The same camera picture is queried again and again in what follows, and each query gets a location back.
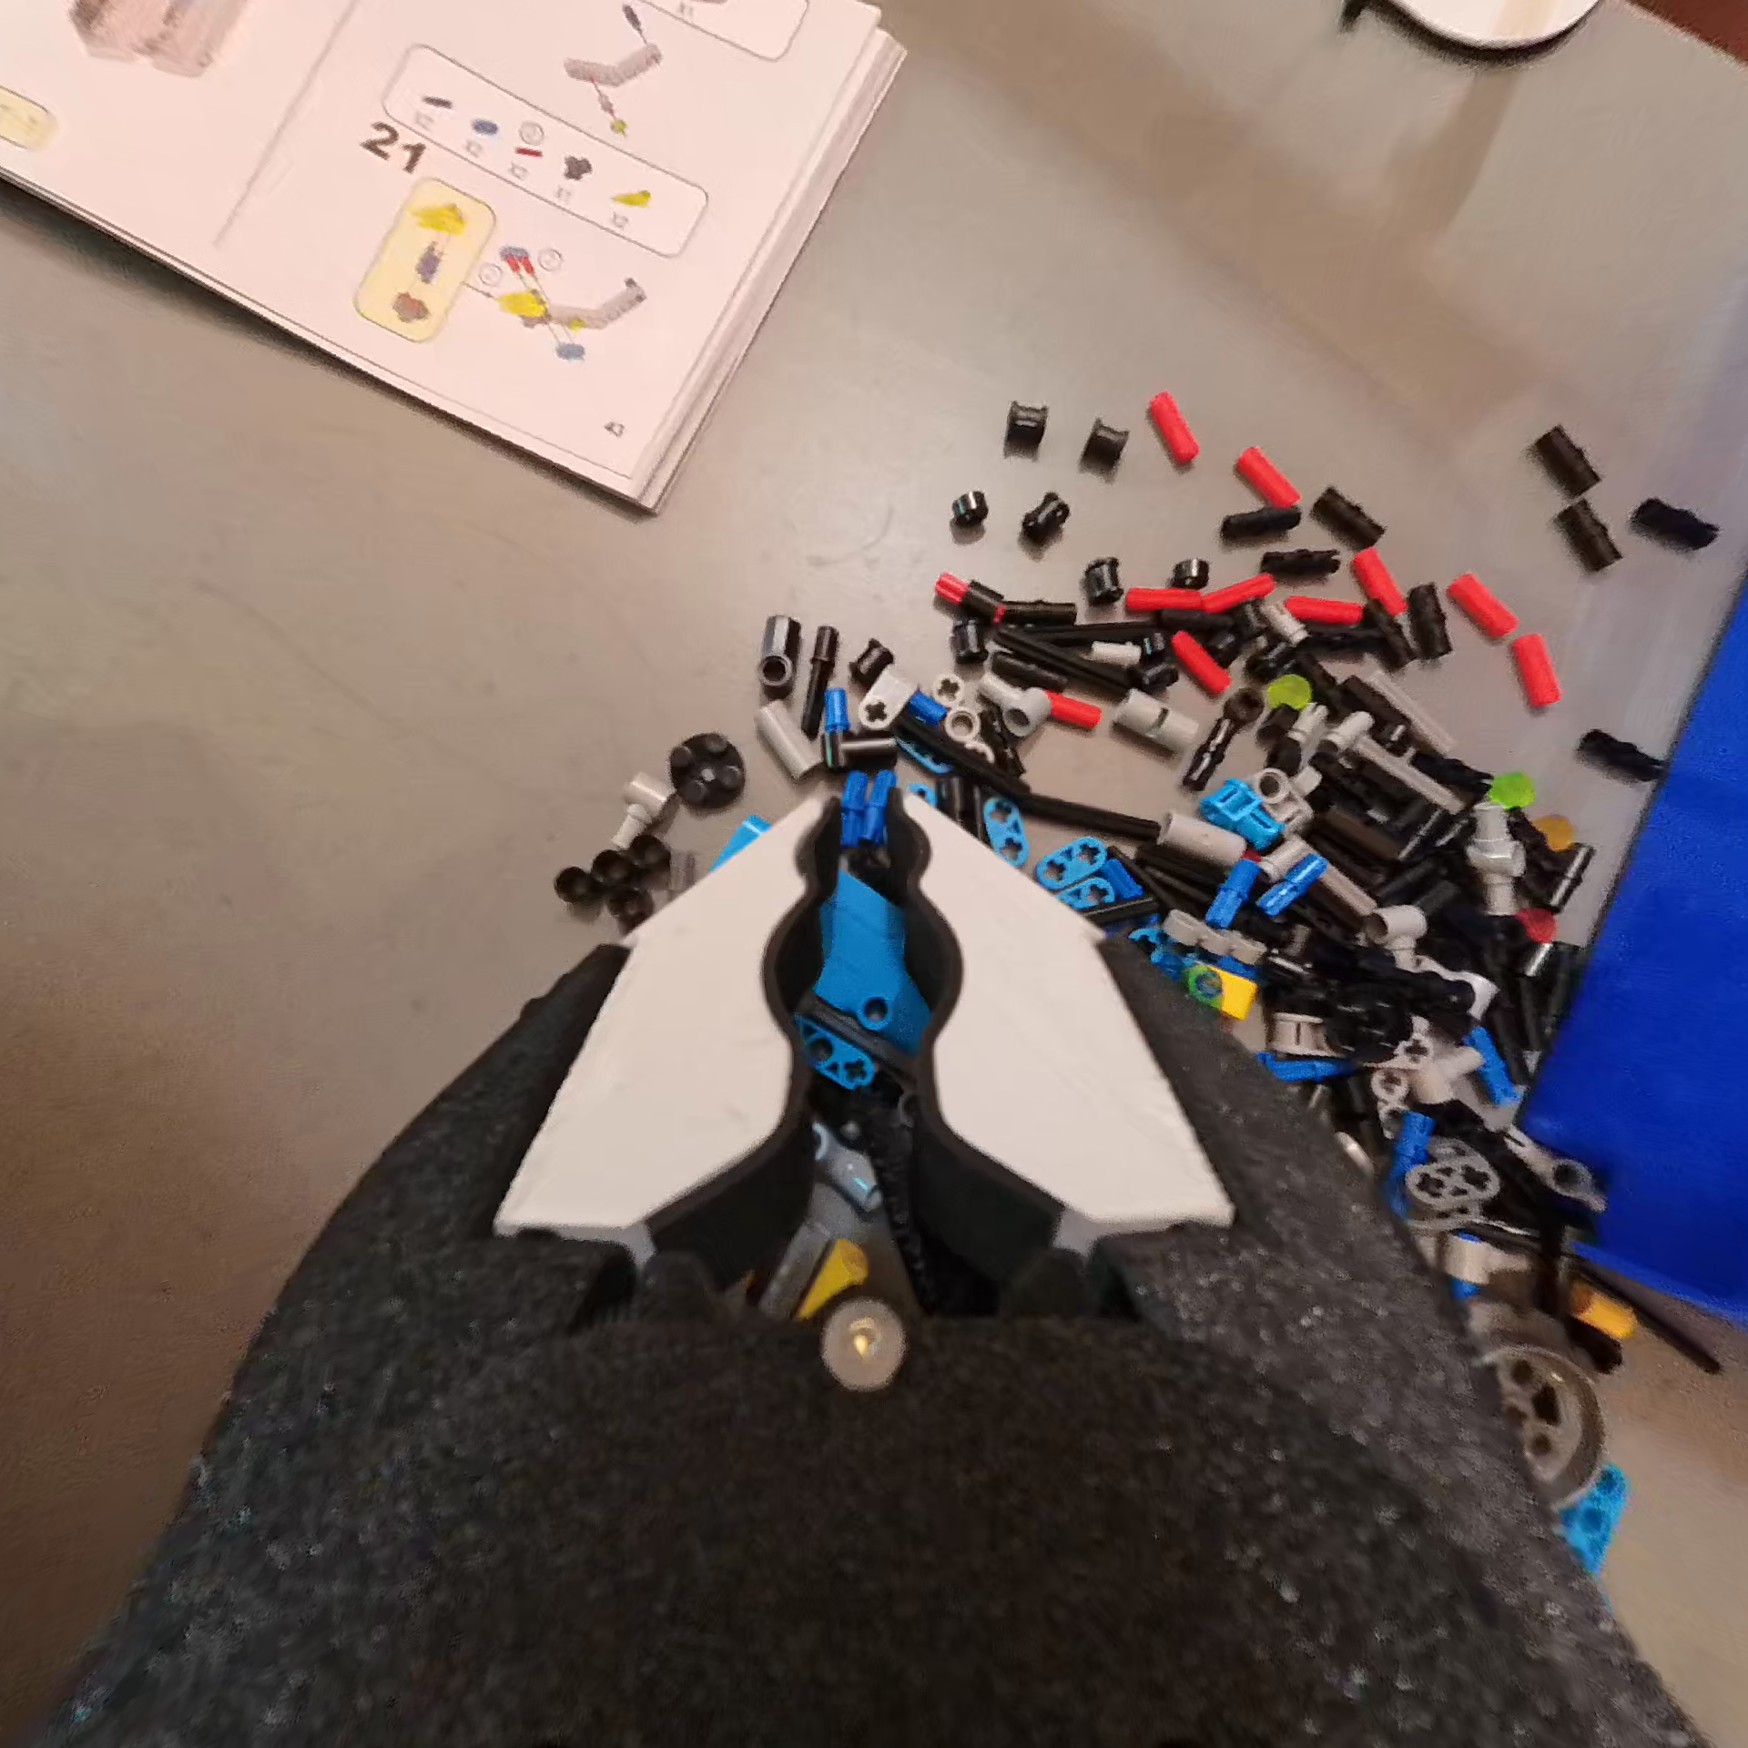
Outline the pile of toy bricks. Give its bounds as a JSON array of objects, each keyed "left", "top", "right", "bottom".
[{"left": 553, "top": 392, "right": 1724, "bottom": 1576}]

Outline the blue plastic bin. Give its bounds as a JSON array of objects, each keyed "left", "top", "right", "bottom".
[{"left": 1513, "top": 575, "right": 1748, "bottom": 1330}]

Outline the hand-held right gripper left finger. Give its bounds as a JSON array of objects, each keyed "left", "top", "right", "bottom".
[{"left": 494, "top": 795, "right": 839, "bottom": 1286}]

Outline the white instruction booklet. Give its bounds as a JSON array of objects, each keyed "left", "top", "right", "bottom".
[{"left": 0, "top": 0, "right": 908, "bottom": 517}]

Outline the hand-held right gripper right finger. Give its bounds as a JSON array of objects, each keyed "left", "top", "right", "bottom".
[{"left": 885, "top": 790, "right": 1237, "bottom": 1296}]

